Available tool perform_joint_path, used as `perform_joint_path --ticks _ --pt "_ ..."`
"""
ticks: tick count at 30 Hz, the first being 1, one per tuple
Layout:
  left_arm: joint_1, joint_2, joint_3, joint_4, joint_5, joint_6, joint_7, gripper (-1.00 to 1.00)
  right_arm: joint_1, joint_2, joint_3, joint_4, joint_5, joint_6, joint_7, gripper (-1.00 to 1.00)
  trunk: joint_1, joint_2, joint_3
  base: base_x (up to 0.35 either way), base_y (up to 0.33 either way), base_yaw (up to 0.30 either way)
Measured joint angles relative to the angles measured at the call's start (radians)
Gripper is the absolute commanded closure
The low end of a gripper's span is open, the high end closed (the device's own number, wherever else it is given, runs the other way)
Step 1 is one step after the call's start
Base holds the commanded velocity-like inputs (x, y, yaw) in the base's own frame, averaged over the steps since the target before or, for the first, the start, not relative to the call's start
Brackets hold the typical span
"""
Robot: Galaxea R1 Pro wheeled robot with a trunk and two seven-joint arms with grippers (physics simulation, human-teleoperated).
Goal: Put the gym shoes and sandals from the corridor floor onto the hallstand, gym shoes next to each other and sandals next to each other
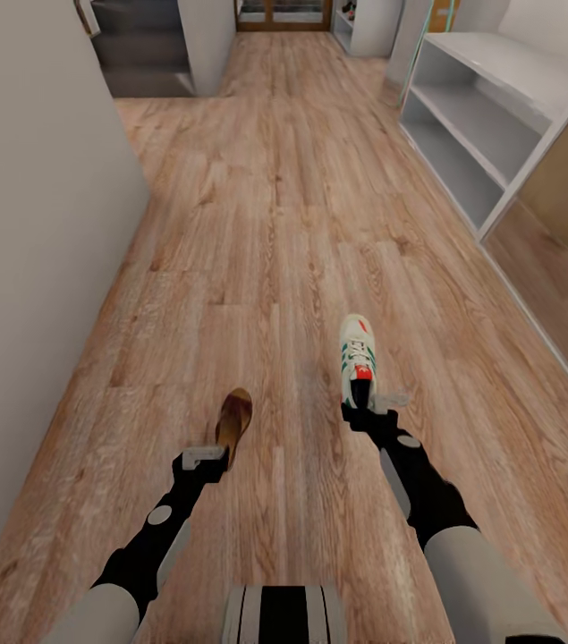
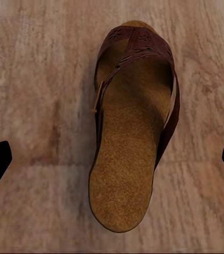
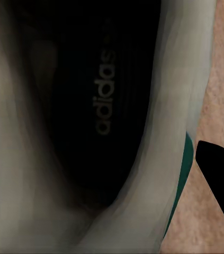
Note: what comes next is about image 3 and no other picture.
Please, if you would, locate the gym shoe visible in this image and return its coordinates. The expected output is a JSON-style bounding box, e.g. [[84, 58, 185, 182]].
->
[[0, 0, 217, 254]]

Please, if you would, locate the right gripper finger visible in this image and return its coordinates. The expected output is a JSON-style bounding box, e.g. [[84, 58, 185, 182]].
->
[[195, 141, 224, 213]]

